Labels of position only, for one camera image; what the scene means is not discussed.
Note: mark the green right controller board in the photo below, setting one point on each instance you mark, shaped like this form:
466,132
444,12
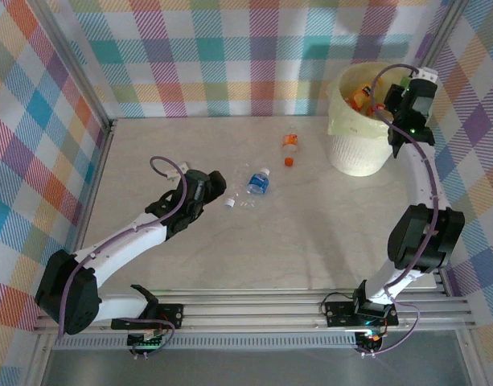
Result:
370,339

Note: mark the aluminium frame post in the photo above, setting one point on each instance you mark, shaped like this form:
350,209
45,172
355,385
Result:
70,60
440,40

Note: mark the green controller board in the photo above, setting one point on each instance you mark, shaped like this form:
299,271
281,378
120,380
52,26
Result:
143,342
370,339

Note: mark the clear bottle with red label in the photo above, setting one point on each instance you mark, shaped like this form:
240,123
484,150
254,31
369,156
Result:
378,107

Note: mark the clear bottle with blue label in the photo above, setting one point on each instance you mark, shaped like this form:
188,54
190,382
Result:
258,183

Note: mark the clear bottle with orange label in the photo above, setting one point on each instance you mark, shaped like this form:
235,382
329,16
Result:
289,140

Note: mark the aluminium table side rail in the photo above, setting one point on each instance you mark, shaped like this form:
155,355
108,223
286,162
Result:
91,189
441,281

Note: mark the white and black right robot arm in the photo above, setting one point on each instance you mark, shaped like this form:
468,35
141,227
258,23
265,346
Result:
421,173

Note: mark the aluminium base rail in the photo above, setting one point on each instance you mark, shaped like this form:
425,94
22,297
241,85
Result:
250,311

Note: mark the white ribbed bin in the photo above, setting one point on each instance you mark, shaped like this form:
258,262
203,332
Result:
358,157

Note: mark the green left controller board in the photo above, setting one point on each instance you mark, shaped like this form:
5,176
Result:
143,342

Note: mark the orange juice bottle yellow label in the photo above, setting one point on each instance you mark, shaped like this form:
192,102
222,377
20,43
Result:
360,92

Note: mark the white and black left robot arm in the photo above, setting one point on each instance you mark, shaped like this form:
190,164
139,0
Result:
121,245

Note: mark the cream waste bin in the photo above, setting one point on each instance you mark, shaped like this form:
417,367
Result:
340,116

